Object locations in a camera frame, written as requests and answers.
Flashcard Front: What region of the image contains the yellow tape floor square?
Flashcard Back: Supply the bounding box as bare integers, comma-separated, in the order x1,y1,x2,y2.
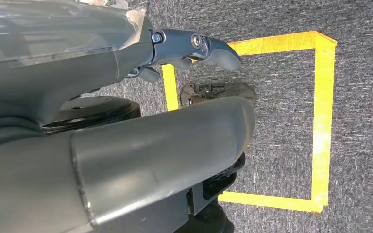
161,30,338,214

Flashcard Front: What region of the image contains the ribbed grey left arm sleeve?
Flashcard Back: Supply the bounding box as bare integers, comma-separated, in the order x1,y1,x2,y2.
0,116,46,150

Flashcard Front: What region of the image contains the black robot foot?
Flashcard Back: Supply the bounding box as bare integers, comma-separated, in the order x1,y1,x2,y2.
180,83,256,107

